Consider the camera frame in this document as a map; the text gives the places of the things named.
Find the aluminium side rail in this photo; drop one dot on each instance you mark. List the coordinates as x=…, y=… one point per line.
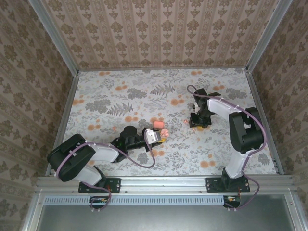
x=67, y=110
x=264, y=120

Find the aluminium mounting rail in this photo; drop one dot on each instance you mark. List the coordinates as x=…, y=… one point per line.
x=163, y=184

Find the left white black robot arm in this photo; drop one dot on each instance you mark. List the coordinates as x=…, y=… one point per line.
x=72, y=156

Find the salmon pink earbud charging case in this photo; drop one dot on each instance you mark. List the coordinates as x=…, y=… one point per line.
x=165, y=132

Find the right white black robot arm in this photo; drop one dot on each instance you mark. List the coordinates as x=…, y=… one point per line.
x=247, y=130

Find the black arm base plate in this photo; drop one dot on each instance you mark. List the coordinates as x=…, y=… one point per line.
x=213, y=185
x=113, y=186

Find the aluminium corner post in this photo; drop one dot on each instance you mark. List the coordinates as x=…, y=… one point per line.
x=56, y=38
x=267, y=36

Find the floral patterned tablecloth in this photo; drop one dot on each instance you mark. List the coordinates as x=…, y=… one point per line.
x=144, y=96

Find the pink rounded plastic object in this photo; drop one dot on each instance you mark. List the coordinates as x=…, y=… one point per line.
x=158, y=124

